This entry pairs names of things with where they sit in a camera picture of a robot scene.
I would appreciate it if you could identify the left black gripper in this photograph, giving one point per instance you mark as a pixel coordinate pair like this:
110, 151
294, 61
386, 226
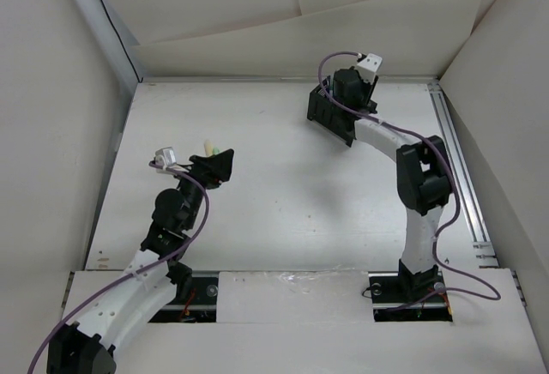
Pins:
220, 165

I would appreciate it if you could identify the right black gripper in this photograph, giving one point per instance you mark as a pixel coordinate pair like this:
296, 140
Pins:
370, 88

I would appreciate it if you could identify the black two-compartment pen holder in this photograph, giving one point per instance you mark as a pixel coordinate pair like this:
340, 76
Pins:
322, 111

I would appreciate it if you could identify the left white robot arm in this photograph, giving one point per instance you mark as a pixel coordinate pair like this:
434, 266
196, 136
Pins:
91, 338

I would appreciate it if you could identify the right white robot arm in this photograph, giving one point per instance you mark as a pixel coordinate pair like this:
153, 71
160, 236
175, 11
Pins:
423, 181

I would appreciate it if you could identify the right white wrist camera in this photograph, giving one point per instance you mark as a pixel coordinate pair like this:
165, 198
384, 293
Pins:
368, 66

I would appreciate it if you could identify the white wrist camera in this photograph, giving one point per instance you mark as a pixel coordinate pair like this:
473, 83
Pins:
164, 159
368, 66

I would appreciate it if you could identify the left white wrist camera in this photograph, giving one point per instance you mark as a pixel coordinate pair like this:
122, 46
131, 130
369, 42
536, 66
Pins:
164, 159

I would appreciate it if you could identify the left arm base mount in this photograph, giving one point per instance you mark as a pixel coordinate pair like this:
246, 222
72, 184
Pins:
196, 297

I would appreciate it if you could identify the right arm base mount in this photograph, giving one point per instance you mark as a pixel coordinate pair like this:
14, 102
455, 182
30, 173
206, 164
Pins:
402, 297

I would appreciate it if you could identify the right aluminium rail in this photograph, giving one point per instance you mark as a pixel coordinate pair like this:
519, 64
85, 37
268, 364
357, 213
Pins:
471, 214

